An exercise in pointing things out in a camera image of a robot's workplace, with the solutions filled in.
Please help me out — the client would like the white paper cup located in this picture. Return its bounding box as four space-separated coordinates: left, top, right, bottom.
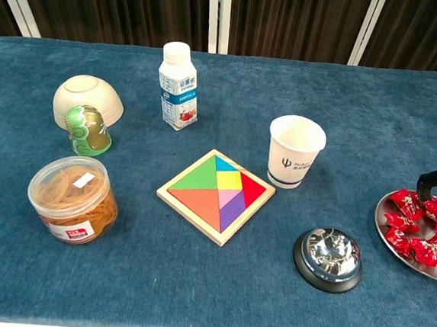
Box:
264 112 329 193

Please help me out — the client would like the green glass ball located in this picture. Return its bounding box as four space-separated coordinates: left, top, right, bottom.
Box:
62 103 116 159

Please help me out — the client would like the blue small tangram triangle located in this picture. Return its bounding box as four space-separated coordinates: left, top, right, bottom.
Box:
214 154 242 175

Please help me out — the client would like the orange large tangram triangle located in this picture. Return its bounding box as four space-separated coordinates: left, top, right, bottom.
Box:
164 184 226 234

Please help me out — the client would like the green large tangram triangle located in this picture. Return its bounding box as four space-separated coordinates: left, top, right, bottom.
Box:
168 150 220 194

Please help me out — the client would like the pink small tangram triangle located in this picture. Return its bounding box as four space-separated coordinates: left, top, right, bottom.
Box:
215 188 244 212

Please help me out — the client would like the purple tangram parallelogram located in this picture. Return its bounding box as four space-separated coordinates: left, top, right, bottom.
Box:
217 188 249 236

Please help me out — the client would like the white milk bottle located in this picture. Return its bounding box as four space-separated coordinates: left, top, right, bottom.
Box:
153 40 205 133

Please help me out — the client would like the wooden tangram tray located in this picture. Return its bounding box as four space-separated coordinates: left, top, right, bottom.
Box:
151 144 280 252

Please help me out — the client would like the yellow tangram square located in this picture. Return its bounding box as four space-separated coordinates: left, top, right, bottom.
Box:
214 168 246 193

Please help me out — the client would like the beige upturned bowl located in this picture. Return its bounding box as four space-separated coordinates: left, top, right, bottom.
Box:
50 72 128 136

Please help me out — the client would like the red tangram triangle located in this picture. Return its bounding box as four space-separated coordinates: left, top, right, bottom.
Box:
236 171 269 211

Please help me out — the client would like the patterned ceramic cup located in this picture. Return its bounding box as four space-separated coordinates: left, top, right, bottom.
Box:
23 151 124 249

